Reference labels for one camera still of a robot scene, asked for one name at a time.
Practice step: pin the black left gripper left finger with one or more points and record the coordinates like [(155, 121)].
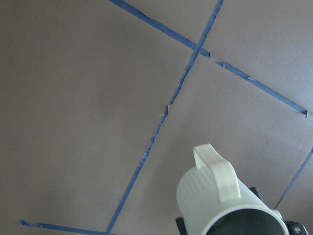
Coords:
[(181, 226)]

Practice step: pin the white ribbed mug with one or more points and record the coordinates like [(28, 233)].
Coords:
[(213, 201)]

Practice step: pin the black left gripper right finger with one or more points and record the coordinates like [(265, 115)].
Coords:
[(294, 228)]

